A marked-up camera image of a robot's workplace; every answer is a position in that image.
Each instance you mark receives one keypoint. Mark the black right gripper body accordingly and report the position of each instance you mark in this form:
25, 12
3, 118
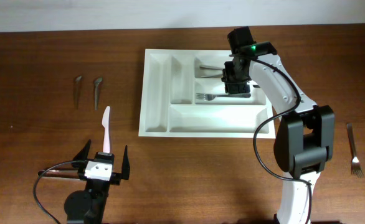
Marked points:
233, 81

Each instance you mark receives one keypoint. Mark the metal spoon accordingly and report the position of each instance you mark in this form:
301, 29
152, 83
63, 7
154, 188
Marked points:
212, 76
208, 67

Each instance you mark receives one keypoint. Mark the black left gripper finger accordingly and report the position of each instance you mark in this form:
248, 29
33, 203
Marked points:
125, 167
83, 154

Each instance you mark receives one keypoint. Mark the dark metal rod utensil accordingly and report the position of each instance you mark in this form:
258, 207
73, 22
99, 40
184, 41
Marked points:
62, 174

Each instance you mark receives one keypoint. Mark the left dark metal knife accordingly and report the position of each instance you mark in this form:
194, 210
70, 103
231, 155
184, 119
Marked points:
76, 92

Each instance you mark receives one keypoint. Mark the white plastic knife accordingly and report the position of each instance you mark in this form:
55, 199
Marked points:
105, 124

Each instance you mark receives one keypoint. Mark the metal fork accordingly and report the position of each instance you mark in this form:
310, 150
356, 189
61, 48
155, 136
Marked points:
355, 163
210, 97

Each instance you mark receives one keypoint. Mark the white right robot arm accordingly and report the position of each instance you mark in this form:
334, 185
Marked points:
305, 137

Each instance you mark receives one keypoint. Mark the right dark metal knife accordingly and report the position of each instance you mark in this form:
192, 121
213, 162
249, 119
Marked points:
97, 83

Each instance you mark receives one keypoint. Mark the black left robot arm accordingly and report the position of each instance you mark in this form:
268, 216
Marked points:
88, 205

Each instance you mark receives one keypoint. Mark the white plastic cutlery tray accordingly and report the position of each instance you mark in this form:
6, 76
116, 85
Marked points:
171, 78

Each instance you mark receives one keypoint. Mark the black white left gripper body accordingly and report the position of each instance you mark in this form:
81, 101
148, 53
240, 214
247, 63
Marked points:
115, 178

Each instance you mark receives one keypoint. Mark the dark metal knife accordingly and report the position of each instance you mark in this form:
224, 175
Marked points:
97, 83
76, 92

